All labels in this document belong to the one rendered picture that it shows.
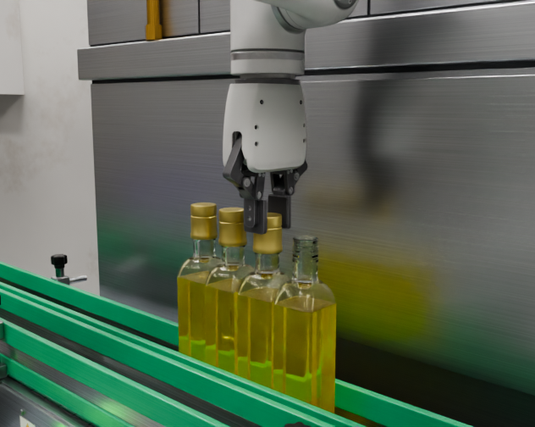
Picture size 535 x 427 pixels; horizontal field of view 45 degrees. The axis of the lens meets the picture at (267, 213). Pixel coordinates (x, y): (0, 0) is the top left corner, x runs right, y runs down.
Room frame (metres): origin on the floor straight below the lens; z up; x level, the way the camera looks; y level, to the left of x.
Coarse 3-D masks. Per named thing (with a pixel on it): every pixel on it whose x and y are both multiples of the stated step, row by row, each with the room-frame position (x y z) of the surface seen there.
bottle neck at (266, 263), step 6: (258, 258) 0.75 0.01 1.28; (264, 258) 0.75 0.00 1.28; (270, 258) 0.75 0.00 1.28; (276, 258) 0.75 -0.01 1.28; (258, 264) 0.75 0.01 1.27; (264, 264) 0.75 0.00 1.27; (270, 264) 0.75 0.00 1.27; (276, 264) 0.75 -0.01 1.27; (258, 270) 0.75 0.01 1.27; (264, 270) 0.75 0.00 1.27; (270, 270) 0.75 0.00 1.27; (276, 270) 0.75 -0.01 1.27
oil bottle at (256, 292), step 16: (256, 272) 0.75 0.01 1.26; (240, 288) 0.75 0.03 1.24; (256, 288) 0.74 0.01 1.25; (272, 288) 0.73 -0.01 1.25; (240, 304) 0.75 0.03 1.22; (256, 304) 0.73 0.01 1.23; (272, 304) 0.73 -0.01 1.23; (240, 320) 0.75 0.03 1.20; (256, 320) 0.73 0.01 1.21; (272, 320) 0.73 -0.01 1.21; (240, 336) 0.75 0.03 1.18; (256, 336) 0.73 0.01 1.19; (272, 336) 0.73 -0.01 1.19; (240, 352) 0.75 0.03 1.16; (256, 352) 0.73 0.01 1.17; (272, 352) 0.73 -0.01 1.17; (240, 368) 0.75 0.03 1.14; (256, 368) 0.73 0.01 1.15; (272, 368) 0.73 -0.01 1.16; (272, 384) 0.73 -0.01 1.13
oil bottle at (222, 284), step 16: (224, 272) 0.78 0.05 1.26; (240, 272) 0.78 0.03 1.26; (208, 288) 0.79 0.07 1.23; (224, 288) 0.77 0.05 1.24; (208, 304) 0.79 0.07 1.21; (224, 304) 0.77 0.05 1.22; (208, 320) 0.79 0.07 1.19; (224, 320) 0.77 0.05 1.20; (208, 336) 0.79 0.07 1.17; (224, 336) 0.77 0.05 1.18; (208, 352) 0.79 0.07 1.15; (224, 352) 0.77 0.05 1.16; (224, 368) 0.77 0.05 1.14
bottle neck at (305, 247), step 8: (296, 240) 0.71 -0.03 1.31; (304, 240) 0.71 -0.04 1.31; (312, 240) 0.71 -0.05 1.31; (296, 248) 0.71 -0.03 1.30; (304, 248) 0.71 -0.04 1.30; (312, 248) 0.71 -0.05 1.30; (296, 256) 0.71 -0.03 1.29; (304, 256) 0.71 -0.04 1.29; (312, 256) 0.71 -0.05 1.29; (296, 264) 0.71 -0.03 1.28; (304, 264) 0.71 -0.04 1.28; (312, 264) 0.71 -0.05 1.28; (296, 272) 0.71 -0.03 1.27; (304, 272) 0.71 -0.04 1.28; (312, 272) 0.71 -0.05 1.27; (296, 280) 0.71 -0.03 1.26; (304, 280) 0.71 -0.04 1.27; (312, 280) 0.71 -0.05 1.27
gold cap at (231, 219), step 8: (224, 208) 0.80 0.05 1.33; (232, 208) 0.80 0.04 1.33; (240, 208) 0.80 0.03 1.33; (224, 216) 0.78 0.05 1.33; (232, 216) 0.78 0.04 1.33; (240, 216) 0.79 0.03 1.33; (224, 224) 0.78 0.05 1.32; (232, 224) 0.78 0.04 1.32; (240, 224) 0.79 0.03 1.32; (224, 232) 0.78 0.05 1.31; (232, 232) 0.78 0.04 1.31; (240, 232) 0.79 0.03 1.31; (224, 240) 0.78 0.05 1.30; (232, 240) 0.78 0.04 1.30; (240, 240) 0.79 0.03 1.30
